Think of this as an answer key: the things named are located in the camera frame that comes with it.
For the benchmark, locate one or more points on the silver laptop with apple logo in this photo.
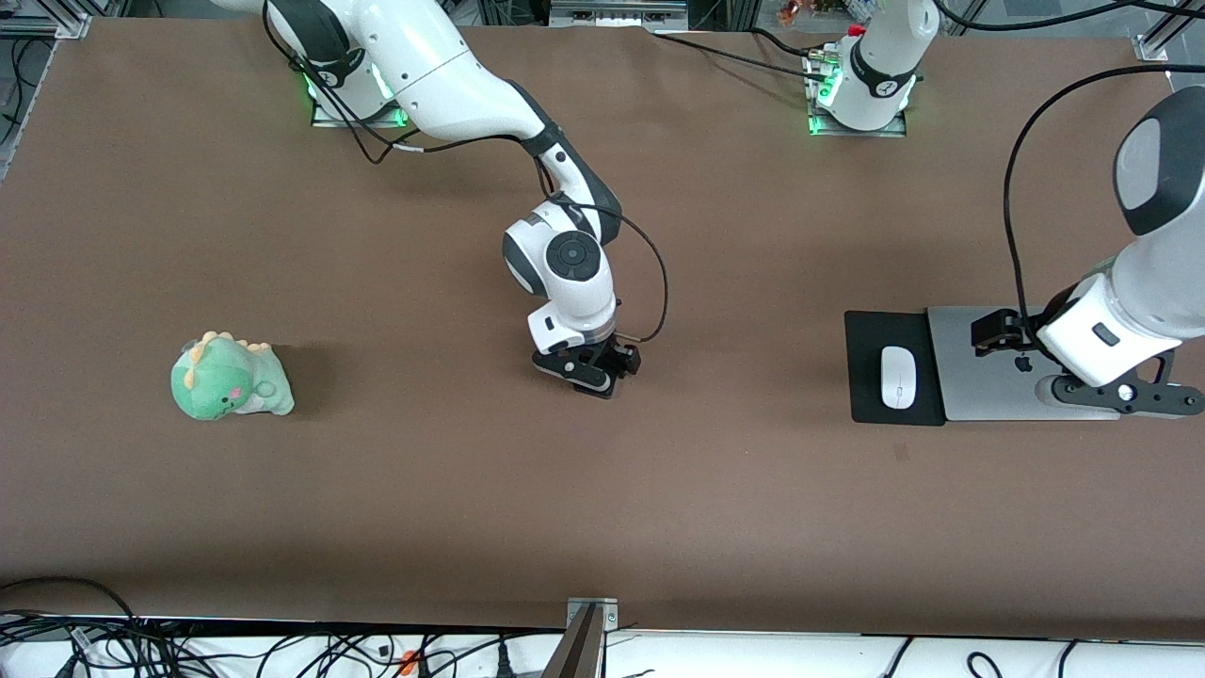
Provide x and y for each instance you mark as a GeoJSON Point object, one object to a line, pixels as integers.
{"type": "Point", "coordinates": [979, 367]}

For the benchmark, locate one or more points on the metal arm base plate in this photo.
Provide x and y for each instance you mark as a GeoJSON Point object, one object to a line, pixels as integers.
{"type": "Point", "coordinates": [819, 124]}
{"type": "Point", "coordinates": [325, 118]}

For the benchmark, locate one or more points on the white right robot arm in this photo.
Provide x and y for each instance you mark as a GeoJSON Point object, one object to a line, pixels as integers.
{"type": "Point", "coordinates": [442, 75]}

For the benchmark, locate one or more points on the black rectangular mouse pad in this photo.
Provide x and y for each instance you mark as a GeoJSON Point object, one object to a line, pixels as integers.
{"type": "Point", "coordinates": [864, 377]}

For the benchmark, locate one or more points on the aluminium frame profile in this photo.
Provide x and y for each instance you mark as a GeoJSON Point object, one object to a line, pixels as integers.
{"type": "Point", "coordinates": [47, 19]}
{"type": "Point", "coordinates": [1167, 47]}
{"type": "Point", "coordinates": [617, 11]}

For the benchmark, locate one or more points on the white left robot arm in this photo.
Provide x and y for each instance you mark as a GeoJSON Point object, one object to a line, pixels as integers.
{"type": "Point", "coordinates": [1167, 273]}

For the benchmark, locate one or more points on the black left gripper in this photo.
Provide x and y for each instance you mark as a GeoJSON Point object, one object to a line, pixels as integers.
{"type": "Point", "coordinates": [1034, 326]}

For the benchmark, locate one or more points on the grey metal camera mount post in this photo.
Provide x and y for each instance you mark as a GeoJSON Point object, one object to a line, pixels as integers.
{"type": "Point", "coordinates": [579, 650]}

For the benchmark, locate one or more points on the green plush dinosaur toy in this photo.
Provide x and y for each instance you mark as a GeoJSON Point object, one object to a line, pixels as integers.
{"type": "Point", "coordinates": [226, 381]}

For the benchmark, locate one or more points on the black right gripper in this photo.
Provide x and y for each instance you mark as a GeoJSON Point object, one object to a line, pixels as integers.
{"type": "Point", "coordinates": [610, 352]}

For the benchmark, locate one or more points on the white computer mouse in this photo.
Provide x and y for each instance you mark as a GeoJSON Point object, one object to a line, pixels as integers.
{"type": "Point", "coordinates": [899, 372]}

